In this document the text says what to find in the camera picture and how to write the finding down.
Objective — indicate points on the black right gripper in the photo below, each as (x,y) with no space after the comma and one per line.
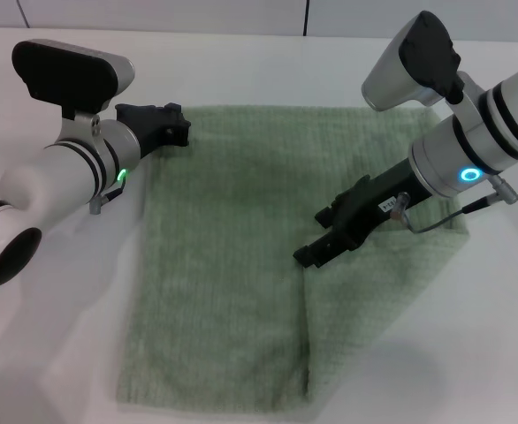
(383,199)

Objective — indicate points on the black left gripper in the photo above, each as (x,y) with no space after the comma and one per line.
(142,126)

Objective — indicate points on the green terry towel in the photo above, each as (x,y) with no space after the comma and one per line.
(241,247)

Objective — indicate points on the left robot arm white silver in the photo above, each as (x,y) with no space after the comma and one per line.
(55,181)

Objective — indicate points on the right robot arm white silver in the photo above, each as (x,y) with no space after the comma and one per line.
(484,137)

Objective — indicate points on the left wrist camera black silver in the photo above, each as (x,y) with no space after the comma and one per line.
(69,75)

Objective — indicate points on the black vertical wall strip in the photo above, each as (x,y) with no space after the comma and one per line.
(306,17)

